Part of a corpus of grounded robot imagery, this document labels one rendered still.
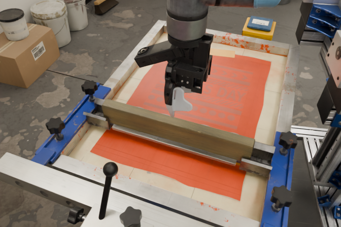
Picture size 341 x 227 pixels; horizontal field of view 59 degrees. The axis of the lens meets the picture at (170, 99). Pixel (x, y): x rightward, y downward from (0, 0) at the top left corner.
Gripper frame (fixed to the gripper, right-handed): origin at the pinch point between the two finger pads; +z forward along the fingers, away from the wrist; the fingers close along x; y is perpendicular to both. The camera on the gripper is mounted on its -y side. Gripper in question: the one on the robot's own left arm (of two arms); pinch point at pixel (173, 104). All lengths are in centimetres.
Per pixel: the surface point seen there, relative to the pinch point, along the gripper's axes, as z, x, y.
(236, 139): 5.7, -0.1, 16.1
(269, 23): 14, 78, 17
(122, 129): 12.6, -1.9, -13.9
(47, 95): 113, 87, -136
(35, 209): 113, 3, -82
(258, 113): 16.1, 21.5, 20.2
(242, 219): 12.7, -15.6, 21.6
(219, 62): 16.3, 44.1, 2.8
